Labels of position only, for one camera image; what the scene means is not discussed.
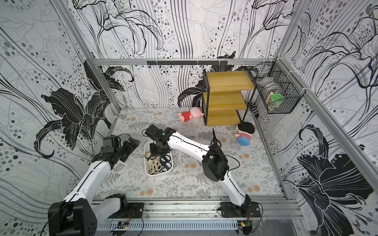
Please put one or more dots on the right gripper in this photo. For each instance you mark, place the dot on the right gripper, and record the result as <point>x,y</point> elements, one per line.
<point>161,149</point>

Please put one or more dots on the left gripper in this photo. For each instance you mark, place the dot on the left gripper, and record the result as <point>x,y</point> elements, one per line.
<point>130,147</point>

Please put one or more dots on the black wire basket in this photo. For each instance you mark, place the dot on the black wire basket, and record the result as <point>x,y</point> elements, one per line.
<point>274,77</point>

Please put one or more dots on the wooden shelf black frame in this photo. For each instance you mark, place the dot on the wooden shelf black frame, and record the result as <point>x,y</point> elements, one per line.
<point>223,98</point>

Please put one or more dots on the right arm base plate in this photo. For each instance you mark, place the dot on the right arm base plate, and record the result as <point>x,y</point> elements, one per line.
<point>229,210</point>

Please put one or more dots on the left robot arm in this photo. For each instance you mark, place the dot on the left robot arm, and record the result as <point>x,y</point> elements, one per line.
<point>75,215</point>

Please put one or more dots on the dark blue handled scissors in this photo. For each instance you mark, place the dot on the dark blue handled scissors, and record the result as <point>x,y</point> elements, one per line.
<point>166,162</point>

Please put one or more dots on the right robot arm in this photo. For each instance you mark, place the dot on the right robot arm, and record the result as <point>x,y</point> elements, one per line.
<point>214,161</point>

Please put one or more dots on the white cable duct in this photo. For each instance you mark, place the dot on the white cable duct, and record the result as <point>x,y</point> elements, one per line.
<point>158,225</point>

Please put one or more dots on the black haired plush doll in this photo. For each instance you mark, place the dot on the black haired plush doll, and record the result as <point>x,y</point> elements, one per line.
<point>245,130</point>

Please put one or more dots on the black hook rail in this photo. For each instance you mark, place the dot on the black hook rail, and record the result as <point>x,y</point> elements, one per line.
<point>187,62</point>

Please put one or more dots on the green round item in basket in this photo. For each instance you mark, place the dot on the green round item in basket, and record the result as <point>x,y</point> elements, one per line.
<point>276,100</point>

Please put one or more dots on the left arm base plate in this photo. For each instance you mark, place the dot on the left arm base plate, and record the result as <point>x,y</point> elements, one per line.
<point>134,210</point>

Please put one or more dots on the white plastic storage box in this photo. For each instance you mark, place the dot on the white plastic storage box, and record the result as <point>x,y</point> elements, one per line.
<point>147,156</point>

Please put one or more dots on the black scissors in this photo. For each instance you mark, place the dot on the black scissors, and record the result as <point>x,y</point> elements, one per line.
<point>215,141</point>

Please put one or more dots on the pink plush pig toy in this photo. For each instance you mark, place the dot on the pink plush pig toy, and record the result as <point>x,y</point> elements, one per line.
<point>193,113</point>

